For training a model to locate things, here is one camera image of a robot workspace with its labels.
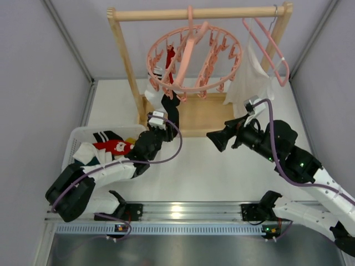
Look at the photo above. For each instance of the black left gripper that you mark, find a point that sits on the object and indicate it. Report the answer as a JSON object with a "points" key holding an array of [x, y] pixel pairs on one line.
{"points": [[168, 132]]}

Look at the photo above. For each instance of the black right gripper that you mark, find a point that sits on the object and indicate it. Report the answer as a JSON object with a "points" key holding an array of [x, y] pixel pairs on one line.
{"points": [[236, 134]]}

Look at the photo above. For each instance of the red santa sock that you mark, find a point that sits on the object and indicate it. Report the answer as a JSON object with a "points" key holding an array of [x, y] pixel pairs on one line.
{"points": [[116, 147], [170, 54]]}

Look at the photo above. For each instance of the dark green christmas sock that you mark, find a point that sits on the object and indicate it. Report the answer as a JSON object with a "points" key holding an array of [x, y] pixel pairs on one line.
{"points": [[93, 162]]}

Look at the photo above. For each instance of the pink round clip hanger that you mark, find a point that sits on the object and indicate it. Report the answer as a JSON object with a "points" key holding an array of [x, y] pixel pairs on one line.
{"points": [[206, 57]]}

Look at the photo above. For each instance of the white ankle sock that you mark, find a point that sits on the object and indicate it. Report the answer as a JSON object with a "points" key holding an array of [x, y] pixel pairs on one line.
{"points": [[87, 152]]}

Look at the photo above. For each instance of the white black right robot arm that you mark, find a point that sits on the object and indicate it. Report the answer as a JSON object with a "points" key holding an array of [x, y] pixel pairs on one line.
{"points": [[303, 170]]}

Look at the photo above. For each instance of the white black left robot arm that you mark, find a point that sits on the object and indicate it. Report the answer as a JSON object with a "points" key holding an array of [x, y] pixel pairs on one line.
{"points": [[76, 191]]}

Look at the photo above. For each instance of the pink clothes hanger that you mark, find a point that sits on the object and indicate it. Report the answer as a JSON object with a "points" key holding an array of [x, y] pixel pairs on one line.
{"points": [[282, 14]]}

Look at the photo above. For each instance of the yellow sock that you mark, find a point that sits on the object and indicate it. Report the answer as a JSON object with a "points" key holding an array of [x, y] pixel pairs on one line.
{"points": [[131, 140]]}

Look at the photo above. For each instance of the wooden clothes rack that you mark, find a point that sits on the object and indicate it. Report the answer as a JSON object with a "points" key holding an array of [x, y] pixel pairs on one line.
{"points": [[197, 115]]}

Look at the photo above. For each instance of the black white striped sock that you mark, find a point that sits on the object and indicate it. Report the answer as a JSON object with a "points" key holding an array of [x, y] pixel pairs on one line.
{"points": [[107, 136]]}

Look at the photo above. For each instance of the white undershirt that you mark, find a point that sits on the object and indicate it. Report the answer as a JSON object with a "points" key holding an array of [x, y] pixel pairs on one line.
{"points": [[250, 80]]}

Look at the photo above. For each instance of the white plastic laundry basket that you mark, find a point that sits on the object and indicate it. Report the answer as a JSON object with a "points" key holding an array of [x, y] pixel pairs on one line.
{"points": [[75, 141]]}

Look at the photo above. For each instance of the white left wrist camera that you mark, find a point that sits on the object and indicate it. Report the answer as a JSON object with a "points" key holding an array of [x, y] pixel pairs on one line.
{"points": [[156, 121]]}

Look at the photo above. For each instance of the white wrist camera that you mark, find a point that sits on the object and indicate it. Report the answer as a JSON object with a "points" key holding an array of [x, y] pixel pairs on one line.
{"points": [[254, 108], [156, 121]]}

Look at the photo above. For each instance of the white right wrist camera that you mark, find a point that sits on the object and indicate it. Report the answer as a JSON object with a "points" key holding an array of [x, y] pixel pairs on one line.
{"points": [[254, 108]]}

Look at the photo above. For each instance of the aluminium mounting rail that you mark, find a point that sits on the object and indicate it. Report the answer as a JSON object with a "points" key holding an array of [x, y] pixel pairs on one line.
{"points": [[201, 219]]}

